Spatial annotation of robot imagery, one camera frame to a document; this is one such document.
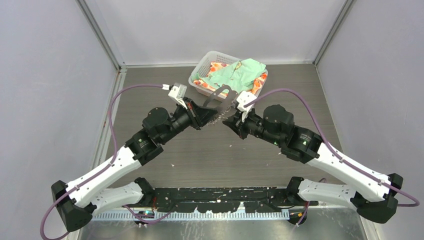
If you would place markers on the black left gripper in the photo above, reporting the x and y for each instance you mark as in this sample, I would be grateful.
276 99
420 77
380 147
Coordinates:
198 116

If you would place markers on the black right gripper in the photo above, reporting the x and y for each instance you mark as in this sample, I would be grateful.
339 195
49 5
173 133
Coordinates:
237 124

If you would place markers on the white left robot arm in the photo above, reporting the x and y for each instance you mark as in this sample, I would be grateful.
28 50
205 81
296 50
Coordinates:
90 195

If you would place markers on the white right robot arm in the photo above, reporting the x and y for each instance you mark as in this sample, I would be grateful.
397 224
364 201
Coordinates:
370 199

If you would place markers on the green cloth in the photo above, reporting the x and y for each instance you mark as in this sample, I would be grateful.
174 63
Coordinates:
232 74

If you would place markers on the white plastic basket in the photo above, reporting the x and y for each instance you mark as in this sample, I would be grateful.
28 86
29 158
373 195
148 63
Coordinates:
216 69

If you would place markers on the orange floral cloth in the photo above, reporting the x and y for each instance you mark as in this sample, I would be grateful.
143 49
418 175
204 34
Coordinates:
215 69

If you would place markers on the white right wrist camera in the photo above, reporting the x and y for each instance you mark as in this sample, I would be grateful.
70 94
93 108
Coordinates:
244 103

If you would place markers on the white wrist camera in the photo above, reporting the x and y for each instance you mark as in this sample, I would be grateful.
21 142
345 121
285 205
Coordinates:
244 103
177 94

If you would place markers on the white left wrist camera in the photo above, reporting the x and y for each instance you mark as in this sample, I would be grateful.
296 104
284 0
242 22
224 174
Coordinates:
177 94

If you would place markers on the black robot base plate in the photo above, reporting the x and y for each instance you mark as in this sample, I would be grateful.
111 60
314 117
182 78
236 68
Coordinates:
219 200

